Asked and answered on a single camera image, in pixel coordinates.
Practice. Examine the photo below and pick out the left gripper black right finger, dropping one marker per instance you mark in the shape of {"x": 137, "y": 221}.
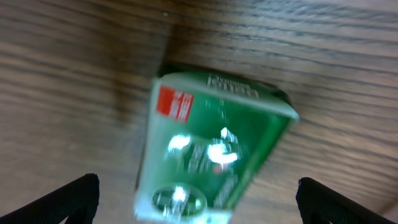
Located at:
{"x": 319, "y": 204}

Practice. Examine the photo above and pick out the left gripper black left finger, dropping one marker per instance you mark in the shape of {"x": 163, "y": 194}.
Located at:
{"x": 76, "y": 202}

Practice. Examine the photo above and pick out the green soap bar package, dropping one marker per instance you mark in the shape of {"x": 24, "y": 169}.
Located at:
{"x": 208, "y": 133}

